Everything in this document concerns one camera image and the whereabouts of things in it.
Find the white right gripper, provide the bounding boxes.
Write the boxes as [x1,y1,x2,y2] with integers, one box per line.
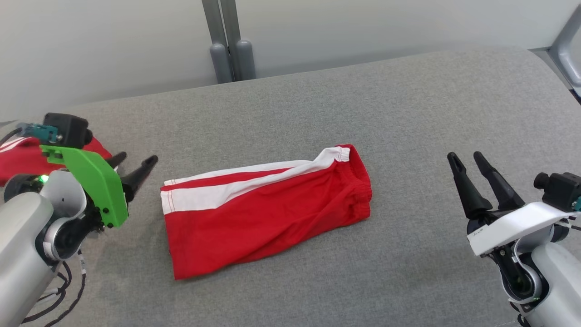
[447,151,576,258]

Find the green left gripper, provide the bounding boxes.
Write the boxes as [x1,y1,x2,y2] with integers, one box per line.
[40,145,159,229]

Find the red shirt with white sleeves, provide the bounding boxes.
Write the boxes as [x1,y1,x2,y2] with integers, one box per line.
[0,135,113,187]

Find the red shorts with white stripes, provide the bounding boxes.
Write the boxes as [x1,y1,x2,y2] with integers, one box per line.
[160,144,373,281]

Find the teal left camera connector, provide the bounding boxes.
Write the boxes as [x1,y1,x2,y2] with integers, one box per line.
[17,123,63,144]

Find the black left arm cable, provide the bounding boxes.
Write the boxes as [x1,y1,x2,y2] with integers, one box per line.
[20,250,88,326]

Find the grey metal frame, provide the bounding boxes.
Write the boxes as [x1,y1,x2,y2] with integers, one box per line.
[547,5,581,99]

